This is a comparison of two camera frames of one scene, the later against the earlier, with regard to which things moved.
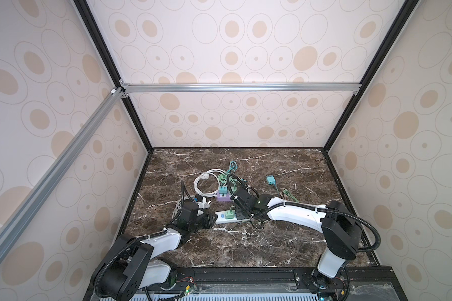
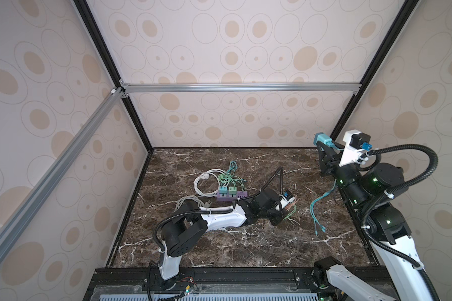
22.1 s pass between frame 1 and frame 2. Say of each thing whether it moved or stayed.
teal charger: stayed
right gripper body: moved
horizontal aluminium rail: stayed
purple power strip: stayed
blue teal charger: moved
